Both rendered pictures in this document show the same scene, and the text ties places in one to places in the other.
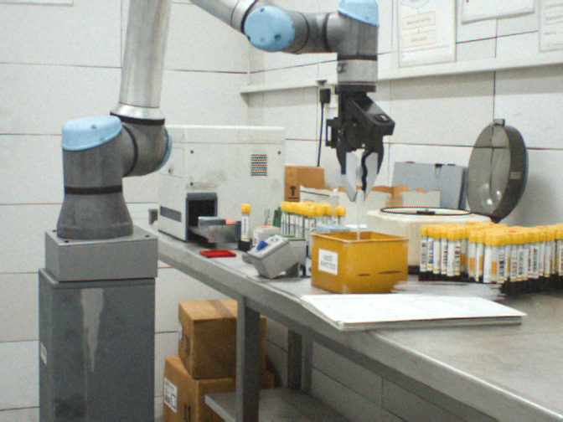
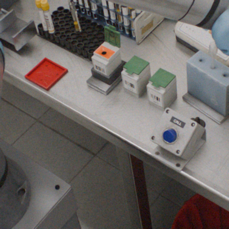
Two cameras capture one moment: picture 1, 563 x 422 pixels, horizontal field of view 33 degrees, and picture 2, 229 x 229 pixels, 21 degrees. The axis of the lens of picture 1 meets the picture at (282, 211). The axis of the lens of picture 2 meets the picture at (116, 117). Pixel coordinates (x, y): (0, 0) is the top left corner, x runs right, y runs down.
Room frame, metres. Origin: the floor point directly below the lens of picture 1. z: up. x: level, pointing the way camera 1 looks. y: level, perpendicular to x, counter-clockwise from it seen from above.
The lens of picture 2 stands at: (1.27, 0.36, 1.82)
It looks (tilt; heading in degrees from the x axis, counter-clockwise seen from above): 51 degrees down; 339
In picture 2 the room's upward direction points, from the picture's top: 10 degrees counter-clockwise
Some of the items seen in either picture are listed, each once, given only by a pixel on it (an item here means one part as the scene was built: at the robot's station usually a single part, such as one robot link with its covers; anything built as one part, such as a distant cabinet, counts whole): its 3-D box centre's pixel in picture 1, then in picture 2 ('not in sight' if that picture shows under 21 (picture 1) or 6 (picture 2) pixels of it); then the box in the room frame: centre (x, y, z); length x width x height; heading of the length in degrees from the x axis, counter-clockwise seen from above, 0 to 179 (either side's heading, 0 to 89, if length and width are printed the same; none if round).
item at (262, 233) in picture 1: (266, 241); (107, 62); (2.09, 0.04, 0.92); 0.05 x 0.04 x 0.06; 112
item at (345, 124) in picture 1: (353, 118); not in sight; (1.77, -0.13, 1.19); 0.09 x 0.08 x 0.12; 27
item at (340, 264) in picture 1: (358, 262); not in sight; (1.74, -0.14, 0.93); 0.13 x 0.13 x 0.10; 27
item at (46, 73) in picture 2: (217, 254); (46, 73); (2.18, 0.15, 0.88); 0.07 x 0.07 x 0.01; 22
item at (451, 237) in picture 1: (451, 258); not in sight; (1.77, -0.32, 0.93); 0.02 x 0.02 x 0.11
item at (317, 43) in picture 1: (304, 33); not in sight; (1.79, -0.03, 1.35); 0.11 x 0.11 x 0.08; 62
